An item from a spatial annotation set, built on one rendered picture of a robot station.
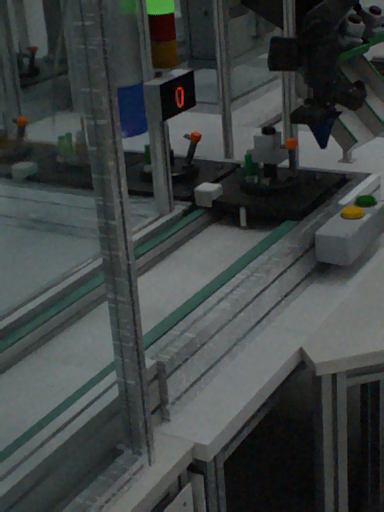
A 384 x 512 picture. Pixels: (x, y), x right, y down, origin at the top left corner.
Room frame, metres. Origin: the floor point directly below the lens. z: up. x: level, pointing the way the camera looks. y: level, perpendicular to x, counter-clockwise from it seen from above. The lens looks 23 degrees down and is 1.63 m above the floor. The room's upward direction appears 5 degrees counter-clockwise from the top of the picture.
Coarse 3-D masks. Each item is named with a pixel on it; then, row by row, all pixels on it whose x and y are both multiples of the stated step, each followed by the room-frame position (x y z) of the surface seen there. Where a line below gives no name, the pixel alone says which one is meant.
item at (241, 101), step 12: (216, 48) 2.94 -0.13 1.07; (216, 60) 2.94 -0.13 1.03; (216, 72) 2.94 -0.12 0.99; (264, 84) 3.17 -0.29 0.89; (276, 84) 3.24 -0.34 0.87; (240, 96) 3.03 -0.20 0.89; (252, 96) 3.09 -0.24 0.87; (192, 108) 3.00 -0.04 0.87; (204, 108) 2.98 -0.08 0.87; (216, 108) 2.95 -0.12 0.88
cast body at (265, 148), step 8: (264, 128) 1.90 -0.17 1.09; (272, 128) 1.89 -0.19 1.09; (256, 136) 1.89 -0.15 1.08; (264, 136) 1.88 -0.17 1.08; (272, 136) 1.87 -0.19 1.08; (280, 136) 1.90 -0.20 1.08; (256, 144) 1.89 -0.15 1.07; (264, 144) 1.88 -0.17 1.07; (272, 144) 1.87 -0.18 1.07; (280, 144) 1.90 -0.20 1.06; (248, 152) 1.92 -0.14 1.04; (256, 152) 1.89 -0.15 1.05; (264, 152) 1.88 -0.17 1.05; (272, 152) 1.87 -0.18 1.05; (280, 152) 1.87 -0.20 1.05; (256, 160) 1.89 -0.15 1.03; (264, 160) 1.88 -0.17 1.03; (272, 160) 1.87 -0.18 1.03; (280, 160) 1.87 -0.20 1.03
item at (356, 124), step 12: (300, 72) 2.10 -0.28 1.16; (300, 84) 2.10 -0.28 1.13; (300, 96) 2.10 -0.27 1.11; (336, 108) 2.13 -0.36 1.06; (360, 108) 2.14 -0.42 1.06; (372, 108) 2.12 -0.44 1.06; (336, 120) 2.04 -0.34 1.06; (348, 120) 2.11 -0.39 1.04; (360, 120) 2.14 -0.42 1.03; (372, 120) 2.12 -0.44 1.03; (336, 132) 2.04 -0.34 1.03; (348, 132) 2.02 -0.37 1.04; (360, 132) 2.10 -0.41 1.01; (372, 132) 2.12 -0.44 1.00; (348, 144) 2.02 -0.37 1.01; (360, 144) 2.07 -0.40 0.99
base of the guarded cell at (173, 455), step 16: (160, 448) 1.12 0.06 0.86; (176, 448) 1.12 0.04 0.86; (192, 448) 1.13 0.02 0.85; (160, 464) 1.09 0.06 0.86; (176, 464) 1.09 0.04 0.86; (144, 480) 1.05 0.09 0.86; (160, 480) 1.05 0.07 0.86; (176, 480) 1.10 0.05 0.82; (128, 496) 1.02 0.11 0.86; (144, 496) 1.02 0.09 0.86; (160, 496) 1.07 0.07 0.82; (176, 496) 1.09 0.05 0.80; (192, 496) 1.12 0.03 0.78
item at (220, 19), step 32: (224, 0) 2.18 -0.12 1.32; (288, 0) 2.08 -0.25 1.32; (224, 32) 2.17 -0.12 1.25; (288, 32) 2.09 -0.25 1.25; (224, 64) 2.17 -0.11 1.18; (224, 96) 2.17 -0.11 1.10; (288, 96) 2.08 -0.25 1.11; (224, 128) 2.17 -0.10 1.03; (288, 128) 2.08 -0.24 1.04; (288, 160) 2.08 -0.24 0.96; (352, 160) 2.35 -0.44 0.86
